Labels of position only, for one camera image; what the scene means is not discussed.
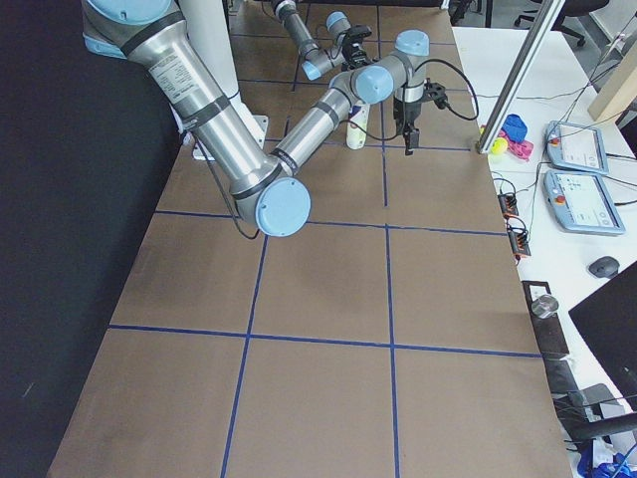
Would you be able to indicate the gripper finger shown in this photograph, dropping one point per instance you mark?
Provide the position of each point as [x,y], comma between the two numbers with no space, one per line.
[410,136]

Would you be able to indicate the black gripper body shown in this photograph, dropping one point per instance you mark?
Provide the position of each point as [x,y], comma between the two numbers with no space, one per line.
[353,53]
[402,112]

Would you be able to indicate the white tennis ball can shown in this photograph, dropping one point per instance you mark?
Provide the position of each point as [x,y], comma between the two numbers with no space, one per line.
[357,126]

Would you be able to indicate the blue cloth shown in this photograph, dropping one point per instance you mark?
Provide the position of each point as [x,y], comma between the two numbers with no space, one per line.
[515,128]

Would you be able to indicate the pink cloth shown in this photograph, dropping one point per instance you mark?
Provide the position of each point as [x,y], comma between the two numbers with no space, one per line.
[522,150]

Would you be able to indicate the orange black connector block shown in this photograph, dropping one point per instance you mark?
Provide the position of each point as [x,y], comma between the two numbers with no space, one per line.
[509,205]

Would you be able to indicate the upper teach pendant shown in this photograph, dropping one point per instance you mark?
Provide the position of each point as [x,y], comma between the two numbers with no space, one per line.
[576,147]

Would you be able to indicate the teach pendant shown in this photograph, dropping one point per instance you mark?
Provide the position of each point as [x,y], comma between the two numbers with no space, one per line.
[576,147]
[580,203]

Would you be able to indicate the lower teach pendant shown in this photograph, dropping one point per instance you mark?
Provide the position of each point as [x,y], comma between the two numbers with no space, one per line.
[580,203]

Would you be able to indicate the metal cup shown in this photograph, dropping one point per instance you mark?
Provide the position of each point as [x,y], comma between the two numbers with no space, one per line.
[544,306]

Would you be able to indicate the black computer mouse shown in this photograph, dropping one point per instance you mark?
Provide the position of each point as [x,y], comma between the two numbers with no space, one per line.
[605,267]

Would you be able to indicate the black monitor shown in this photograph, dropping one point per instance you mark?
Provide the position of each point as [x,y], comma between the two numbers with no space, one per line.
[606,320]

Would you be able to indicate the yellow ball by post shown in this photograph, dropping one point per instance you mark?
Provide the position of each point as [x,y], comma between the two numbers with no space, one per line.
[499,146]

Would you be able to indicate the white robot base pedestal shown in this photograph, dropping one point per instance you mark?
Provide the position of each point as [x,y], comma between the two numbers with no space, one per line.
[208,34]

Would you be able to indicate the aluminium frame post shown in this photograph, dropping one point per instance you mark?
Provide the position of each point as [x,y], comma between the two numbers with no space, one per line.
[543,22]

